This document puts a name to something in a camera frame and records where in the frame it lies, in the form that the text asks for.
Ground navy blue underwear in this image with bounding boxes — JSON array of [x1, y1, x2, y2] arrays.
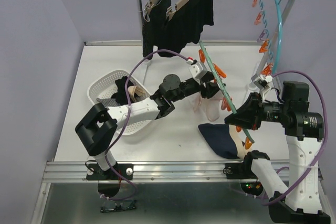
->
[[198, 123, 247, 159]]

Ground orange clothes peg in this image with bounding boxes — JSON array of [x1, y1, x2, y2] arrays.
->
[[259, 39, 270, 53]]

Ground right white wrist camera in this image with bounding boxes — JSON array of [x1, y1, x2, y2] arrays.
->
[[251, 73, 273, 101]]

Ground white underwear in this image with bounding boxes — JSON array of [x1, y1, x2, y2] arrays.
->
[[190, 92, 223, 122]]

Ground black underwear beige waistband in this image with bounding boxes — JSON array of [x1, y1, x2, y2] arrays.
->
[[111, 76, 146, 105]]

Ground blue plastic clip hanger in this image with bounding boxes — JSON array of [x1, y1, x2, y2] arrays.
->
[[252, 0, 286, 74]]

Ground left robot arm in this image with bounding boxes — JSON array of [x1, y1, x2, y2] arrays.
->
[[75, 71, 219, 179]]

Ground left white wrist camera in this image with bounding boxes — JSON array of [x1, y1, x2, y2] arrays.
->
[[186, 58, 208, 80]]

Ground black shorts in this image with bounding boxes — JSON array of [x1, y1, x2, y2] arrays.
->
[[142, 0, 171, 57], [156, 0, 214, 53]]

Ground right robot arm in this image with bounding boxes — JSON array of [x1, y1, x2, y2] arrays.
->
[[223, 81, 331, 223]]

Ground black eyeglasses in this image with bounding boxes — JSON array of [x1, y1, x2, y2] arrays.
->
[[100, 199, 137, 214]]

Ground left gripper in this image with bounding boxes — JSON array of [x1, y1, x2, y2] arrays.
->
[[170, 70, 225, 103]]

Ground grey striped underwear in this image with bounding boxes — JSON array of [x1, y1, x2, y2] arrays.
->
[[96, 98, 119, 107]]

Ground aluminium mounting rail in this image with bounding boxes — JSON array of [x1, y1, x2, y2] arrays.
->
[[43, 159, 322, 183]]

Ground purple clothes peg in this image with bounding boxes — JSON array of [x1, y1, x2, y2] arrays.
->
[[257, 29, 269, 41]]

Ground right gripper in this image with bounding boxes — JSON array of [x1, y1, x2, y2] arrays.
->
[[225, 91, 289, 129]]

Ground white perforated plastic basket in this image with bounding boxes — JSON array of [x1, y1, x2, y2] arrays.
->
[[87, 69, 151, 136]]

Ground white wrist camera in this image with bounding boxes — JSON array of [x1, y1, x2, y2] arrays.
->
[[251, 73, 273, 101], [186, 58, 208, 80]]

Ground green plastic clip hanger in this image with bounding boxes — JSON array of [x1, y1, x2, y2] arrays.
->
[[199, 40, 255, 150]]

